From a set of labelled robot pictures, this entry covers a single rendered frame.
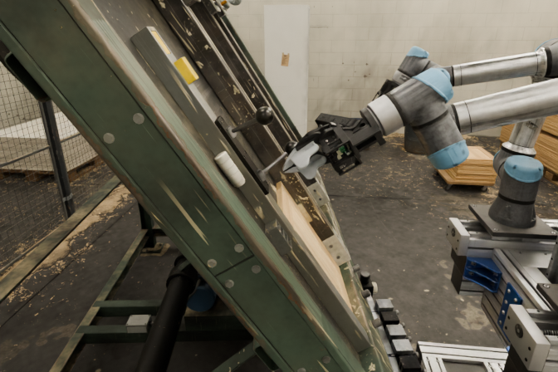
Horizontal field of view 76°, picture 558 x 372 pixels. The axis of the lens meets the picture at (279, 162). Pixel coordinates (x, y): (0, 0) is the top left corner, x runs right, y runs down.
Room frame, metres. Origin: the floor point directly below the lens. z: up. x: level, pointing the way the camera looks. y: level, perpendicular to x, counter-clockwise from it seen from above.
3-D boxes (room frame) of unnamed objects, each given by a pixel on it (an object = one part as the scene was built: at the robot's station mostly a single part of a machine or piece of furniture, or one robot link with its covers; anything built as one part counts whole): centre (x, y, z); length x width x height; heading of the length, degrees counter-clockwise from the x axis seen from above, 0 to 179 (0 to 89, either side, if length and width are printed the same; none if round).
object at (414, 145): (5.28, -2.14, 0.33); 0.52 x 0.51 x 0.65; 174
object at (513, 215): (1.20, -0.88, 1.09); 0.15 x 0.15 x 0.10
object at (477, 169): (3.97, -2.19, 0.20); 0.61 x 0.53 x 0.40; 174
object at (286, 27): (5.31, -0.13, 1.03); 0.61 x 0.58 x 2.05; 174
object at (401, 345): (0.99, -0.38, 0.69); 0.50 x 0.14 x 0.24; 2
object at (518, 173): (1.20, -0.88, 1.20); 0.13 x 0.12 x 0.14; 160
